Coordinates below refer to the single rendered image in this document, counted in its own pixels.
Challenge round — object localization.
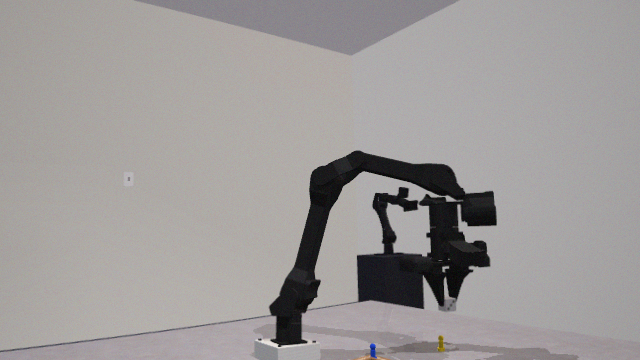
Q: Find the white die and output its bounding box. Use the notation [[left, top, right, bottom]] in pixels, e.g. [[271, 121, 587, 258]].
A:
[[438, 297, 456, 312]]

